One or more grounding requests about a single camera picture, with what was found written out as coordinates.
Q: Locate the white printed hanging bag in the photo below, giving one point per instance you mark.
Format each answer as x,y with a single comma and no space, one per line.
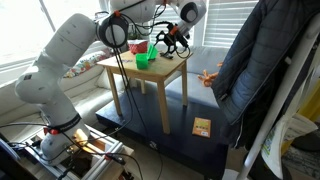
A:
276,150

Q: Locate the orange booklet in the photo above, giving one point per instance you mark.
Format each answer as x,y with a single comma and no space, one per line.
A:
201,127

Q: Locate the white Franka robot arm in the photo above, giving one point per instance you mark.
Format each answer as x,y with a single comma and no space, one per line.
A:
66,43

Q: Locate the dark blue puffer jacket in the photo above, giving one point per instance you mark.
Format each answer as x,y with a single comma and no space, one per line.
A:
260,66

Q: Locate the wooden square table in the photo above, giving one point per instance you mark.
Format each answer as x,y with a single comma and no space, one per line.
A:
160,68

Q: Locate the black low platform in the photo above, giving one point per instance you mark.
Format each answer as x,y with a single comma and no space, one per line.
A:
180,146

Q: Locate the green plastic container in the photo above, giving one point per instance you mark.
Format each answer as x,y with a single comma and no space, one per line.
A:
142,61

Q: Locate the red gift box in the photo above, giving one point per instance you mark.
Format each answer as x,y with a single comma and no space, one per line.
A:
138,46

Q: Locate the orange plush toy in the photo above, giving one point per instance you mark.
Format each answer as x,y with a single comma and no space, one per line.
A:
208,78

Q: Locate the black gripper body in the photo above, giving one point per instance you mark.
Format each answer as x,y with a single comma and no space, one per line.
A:
173,41

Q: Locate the white coat stand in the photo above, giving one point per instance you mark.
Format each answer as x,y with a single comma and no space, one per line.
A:
276,103

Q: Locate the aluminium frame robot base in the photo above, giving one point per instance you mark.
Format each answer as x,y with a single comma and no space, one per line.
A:
106,156

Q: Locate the floral cushion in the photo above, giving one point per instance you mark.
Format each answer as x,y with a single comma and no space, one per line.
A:
83,65

